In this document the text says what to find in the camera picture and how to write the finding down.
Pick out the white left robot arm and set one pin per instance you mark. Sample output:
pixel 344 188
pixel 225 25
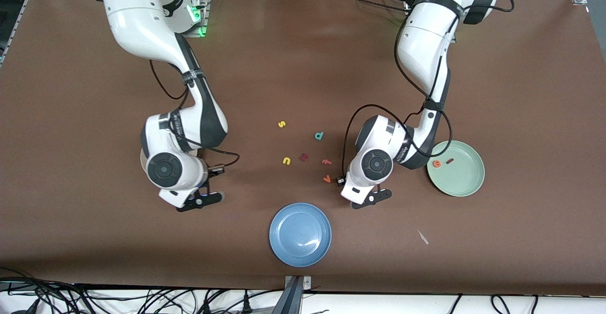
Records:
pixel 421 34

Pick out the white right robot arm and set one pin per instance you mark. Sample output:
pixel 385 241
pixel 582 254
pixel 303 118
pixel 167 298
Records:
pixel 137 20

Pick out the blue plate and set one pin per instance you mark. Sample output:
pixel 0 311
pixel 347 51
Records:
pixel 300 234

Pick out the beige plate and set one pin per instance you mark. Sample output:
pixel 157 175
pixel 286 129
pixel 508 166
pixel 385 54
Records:
pixel 142 160

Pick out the small grey paper scrap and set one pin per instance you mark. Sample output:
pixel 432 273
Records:
pixel 423 237

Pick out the green plate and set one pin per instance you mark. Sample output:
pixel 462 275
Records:
pixel 461 179

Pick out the brown table cover sheet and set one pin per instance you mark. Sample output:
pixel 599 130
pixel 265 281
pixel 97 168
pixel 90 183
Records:
pixel 94 238

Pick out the metal mounting bracket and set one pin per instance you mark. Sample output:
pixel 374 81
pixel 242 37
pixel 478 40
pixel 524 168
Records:
pixel 307 283

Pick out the grey camera mount pole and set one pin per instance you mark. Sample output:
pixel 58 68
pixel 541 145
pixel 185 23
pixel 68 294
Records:
pixel 291 300

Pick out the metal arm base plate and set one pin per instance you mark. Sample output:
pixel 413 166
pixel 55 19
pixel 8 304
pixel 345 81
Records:
pixel 206 25

